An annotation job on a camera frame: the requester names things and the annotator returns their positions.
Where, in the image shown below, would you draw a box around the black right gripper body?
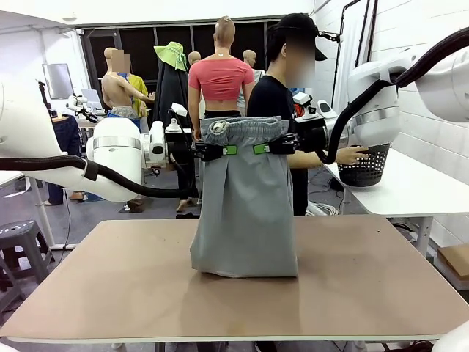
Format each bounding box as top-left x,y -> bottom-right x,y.
295,119 -> 330,153

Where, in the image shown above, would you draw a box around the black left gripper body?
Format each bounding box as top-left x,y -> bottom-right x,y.
166,131 -> 197,164

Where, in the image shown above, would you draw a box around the black perforated plastic basket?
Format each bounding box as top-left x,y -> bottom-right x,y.
336,143 -> 391,188

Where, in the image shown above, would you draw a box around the person's right forearm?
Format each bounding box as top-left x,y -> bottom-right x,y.
289,150 -> 340,170

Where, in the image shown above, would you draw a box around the person's right hand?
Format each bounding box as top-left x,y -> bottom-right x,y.
335,145 -> 370,166

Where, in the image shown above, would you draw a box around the person in black t-shirt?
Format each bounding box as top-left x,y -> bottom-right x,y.
247,12 -> 329,217

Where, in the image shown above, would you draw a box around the mannequin in black coat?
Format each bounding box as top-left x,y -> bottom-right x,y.
152,60 -> 202,213

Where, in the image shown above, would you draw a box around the mannequin in yellow shirt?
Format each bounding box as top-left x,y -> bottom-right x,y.
126,73 -> 151,118

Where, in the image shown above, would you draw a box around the mannequin in pink crop top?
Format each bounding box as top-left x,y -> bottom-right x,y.
187,15 -> 256,142

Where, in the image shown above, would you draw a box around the bare mannequin with blue wrap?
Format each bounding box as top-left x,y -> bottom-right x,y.
101,47 -> 157,122

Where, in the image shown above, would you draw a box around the green sun hat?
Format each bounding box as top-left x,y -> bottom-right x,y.
153,41 -> 188,73

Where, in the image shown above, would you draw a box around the white backdrop curtain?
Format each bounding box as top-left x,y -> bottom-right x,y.
331,0 -> 378,111

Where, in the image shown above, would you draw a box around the white side table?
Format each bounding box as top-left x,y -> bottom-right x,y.
324,146 -> 469,257

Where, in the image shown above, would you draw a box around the blue jeans on stand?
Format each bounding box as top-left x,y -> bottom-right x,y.
45,114 -> 81,206

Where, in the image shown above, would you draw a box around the small white background robot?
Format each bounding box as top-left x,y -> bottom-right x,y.
64,93 -> 107,124

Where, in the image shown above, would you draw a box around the person's black cap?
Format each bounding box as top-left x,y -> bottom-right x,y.
274,12 -> 328,62

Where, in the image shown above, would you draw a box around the grey plastic stool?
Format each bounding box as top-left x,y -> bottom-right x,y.
0,219 -> 56,285

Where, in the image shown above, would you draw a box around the brown cardboard box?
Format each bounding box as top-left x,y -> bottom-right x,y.
437,243 -> 469,282

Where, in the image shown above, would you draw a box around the right arm black cable sleeve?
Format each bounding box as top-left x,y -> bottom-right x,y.
315,26 -> 469,165

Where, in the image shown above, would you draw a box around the arm black cable sleeve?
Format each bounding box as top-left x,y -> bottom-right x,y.
315,26 -> 469,165
0,155 -> 201,199

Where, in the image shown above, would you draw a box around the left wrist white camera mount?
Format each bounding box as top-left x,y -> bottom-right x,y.
164,102 -> 193,135

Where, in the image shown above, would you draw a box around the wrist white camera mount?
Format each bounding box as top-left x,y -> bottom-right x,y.
292,91 -> 325,124
164,102 -> 193,135

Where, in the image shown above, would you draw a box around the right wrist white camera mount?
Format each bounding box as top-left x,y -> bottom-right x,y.
292,91 -> 325,124

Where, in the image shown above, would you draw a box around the white cable bundle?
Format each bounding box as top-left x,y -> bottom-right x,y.
306,200 -> 340,218

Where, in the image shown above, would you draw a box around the left arm black cable sleeve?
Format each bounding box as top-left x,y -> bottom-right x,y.
0,155 -> 201,199

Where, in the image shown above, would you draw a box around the grey framed wall panel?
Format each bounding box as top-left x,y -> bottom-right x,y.
42,62 -> 74,100

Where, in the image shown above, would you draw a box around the black tripod with camera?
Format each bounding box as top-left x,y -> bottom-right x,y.
35,79 -> 52,118

